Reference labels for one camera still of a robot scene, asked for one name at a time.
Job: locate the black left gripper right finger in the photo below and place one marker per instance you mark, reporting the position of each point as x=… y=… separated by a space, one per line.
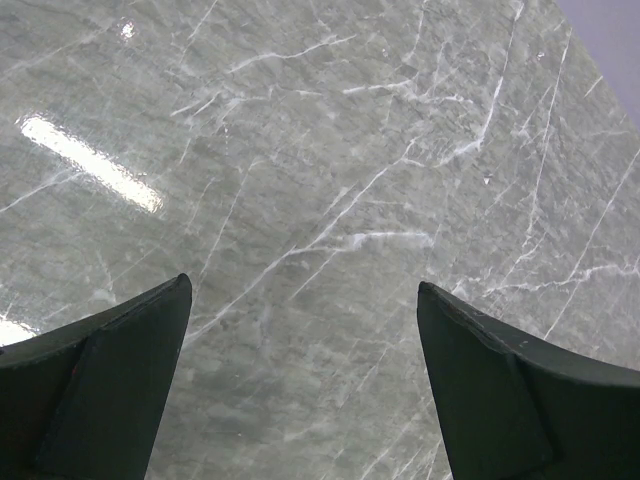
x=513 y=406

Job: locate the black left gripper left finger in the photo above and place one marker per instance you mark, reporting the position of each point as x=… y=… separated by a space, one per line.
x=85 y=401

